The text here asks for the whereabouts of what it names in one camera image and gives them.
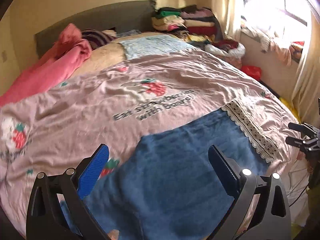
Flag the pink crumpled blanket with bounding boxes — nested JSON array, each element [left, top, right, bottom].
[[1, 23, 92, 106]]

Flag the pile of folded clothes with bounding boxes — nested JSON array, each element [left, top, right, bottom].
[[151, 5, 245, 61]]

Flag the light blue patterned pillow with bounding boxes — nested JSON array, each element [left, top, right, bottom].
[[119, 34, 199, 60]]

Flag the left hand red nails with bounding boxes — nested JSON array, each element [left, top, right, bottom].
[[107, 229, 119, 240]]

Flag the red plastic bag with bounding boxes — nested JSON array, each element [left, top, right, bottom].
[[240, 65, 262, 81]]

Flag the pink strawberry print bedsheet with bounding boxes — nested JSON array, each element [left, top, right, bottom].
[[1, 50, 298, 235]]

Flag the dark grey bed headboard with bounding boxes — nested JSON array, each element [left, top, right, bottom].
[[34, 0, 157, 58]]

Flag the blue denim pants lace trim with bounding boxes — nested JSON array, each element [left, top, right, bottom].
[[84, 109, 268, 239]]

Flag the cream window curtain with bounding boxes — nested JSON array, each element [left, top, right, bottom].
[[212, 0, 319, 125]]

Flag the striped dark garment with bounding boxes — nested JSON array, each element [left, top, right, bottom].
[[81, 29, 117, 50]]

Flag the clothes on window sill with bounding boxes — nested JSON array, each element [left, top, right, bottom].
[[241, 16, 304, 66]]

